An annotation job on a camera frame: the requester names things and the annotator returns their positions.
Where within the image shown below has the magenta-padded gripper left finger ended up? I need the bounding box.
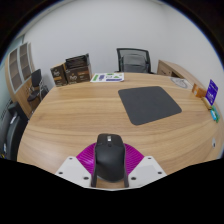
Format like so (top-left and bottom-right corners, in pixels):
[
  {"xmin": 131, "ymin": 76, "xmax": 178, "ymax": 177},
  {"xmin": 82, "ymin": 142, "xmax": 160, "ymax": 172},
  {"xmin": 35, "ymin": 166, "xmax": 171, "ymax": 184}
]
[{"xmin": 54, "ymin": 142, "xmax": 98, "ymax": 188}]

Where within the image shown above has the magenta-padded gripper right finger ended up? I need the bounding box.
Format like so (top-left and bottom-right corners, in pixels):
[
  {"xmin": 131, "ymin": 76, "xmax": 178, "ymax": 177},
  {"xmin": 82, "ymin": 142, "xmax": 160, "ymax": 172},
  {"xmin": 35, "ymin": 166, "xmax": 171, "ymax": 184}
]
[{"xmin": 123, "ymin": 143, "xmax": 167, "ymax": 188}]

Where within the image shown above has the black computer mouse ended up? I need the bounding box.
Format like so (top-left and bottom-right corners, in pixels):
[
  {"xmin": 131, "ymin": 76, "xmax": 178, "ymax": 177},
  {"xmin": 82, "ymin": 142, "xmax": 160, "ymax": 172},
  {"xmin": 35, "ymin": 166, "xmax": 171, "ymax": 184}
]
[{"xmin": 92, "ymin": 133, "xmax": 128, "ymax": 184}]

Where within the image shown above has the dark grey mouse pad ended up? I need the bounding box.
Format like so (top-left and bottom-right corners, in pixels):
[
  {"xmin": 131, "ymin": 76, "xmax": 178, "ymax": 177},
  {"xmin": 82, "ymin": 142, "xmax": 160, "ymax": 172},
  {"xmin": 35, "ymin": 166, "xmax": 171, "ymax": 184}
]
[{"xmin": 117, "ymin": 85, "xmax": 183, "ymax": 126}]

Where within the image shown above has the black leather office chair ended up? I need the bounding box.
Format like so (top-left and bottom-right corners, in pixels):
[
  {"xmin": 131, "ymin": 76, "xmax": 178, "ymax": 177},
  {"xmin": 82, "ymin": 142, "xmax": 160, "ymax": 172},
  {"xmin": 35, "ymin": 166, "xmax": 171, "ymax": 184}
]
[{"xmin": 0, "ymin": 101, "xmax": 29, "ymax": 162}]

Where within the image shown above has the white printed sheet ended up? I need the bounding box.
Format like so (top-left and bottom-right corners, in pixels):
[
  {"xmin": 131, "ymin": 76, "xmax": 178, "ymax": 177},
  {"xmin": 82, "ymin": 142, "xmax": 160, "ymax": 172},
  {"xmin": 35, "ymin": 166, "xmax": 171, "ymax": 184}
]
[{"xmin": 90, "ymin": 72, "xmax": 125, "ymax": 83}]

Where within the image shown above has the small brown cardboard box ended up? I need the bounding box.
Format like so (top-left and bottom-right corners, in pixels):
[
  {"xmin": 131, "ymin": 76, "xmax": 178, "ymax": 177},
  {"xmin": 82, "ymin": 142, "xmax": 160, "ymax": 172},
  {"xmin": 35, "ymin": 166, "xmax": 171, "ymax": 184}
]
[{"xmin": 50, "ymin": 63, "xmax": 69, "ymax": 88}]

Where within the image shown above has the large dark brown box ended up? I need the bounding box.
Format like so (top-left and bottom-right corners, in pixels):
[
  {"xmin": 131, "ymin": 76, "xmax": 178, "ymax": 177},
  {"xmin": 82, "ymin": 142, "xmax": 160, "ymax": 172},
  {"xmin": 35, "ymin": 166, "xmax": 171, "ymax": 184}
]
[{"xmin": 64, "ymin": 53, "xmax": 93, "ymax": 85}]

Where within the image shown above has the round clear disc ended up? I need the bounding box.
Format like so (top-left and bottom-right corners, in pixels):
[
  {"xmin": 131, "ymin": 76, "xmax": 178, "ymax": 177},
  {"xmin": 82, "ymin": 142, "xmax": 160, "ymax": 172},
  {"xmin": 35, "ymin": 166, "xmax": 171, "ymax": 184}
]
[{"xmin": 170, "ymin": 76, "xmax": 191, "ymax": 89}]

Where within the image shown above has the blue small box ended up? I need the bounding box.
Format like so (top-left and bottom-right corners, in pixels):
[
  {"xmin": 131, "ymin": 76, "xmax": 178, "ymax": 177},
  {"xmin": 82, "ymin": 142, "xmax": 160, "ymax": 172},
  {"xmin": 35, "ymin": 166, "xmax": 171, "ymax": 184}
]
[{"xmin": 209, "ymin": 109, "xmax": 218, "ymax": 121}]

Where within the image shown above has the yellow small box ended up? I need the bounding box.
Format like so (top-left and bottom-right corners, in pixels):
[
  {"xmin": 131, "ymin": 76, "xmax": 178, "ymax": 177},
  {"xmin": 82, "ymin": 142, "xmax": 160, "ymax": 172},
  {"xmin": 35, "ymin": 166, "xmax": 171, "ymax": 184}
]
[{"xmin": 201, "ymin": 96, "xmax": 212, "ymax": 110}]

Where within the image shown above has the green small box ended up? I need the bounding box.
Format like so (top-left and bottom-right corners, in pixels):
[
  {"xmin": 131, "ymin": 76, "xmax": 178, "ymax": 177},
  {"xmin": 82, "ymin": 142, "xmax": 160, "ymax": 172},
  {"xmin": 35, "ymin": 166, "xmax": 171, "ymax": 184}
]
[{"xmin": 211, "ymin": 105, "xmax": 221, "ymax": 124}]

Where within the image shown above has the small black chair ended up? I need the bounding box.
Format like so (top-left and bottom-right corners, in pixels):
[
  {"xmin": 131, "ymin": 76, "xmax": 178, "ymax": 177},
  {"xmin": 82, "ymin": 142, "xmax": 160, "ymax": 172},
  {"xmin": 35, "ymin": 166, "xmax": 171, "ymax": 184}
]
[{"xmin": 27, "ymin": 68, "xmax": 49, "ymax": 103}]

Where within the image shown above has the wooden shelf cabinet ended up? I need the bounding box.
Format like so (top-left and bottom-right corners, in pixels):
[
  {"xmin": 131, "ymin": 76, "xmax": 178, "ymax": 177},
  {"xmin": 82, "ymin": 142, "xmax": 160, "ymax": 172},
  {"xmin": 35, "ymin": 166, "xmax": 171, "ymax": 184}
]
[{"xmin": 4, "ymin": 41, "xmax": 39, "ymax": 118}]

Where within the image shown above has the orange cardboard box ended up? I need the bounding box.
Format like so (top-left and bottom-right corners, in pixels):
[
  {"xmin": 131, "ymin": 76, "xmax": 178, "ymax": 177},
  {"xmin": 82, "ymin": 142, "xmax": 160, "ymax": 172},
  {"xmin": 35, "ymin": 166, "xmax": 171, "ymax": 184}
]
[{"xmin": 191, "ymin": 83, "xmax": 208, "ymax": 99}]

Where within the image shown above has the grey backpack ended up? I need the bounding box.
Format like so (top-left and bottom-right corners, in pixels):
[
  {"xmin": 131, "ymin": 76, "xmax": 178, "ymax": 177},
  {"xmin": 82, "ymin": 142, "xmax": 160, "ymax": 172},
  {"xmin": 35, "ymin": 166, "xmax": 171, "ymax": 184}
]
[{"xmin": 122, "ymin": 54, "xmax": 148, "ymax": 73}]

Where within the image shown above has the wooden side cabinet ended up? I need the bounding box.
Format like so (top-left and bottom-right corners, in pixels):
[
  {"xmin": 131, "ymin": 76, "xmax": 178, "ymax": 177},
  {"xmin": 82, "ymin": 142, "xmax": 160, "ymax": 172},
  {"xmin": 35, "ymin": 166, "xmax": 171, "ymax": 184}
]
[{"xmin": 156, "ymin": 59, "xmax": 201, "ymax": 86}]

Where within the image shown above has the purple standing card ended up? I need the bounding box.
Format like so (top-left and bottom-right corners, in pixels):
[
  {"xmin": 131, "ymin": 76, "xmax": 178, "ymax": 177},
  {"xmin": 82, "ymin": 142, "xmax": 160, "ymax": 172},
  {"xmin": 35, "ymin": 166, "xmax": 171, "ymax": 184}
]
[{"xmin": 204, "ymin": 79, "xmax": 219, "ymax": 107}]

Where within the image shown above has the black mesh office chair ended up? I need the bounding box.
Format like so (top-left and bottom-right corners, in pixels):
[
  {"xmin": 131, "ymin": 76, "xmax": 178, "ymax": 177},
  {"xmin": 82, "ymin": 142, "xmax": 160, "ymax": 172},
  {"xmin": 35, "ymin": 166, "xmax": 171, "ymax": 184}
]
[{"xmin": 116, "ymin": 47, "xmax": 154, "ymax": 74}]

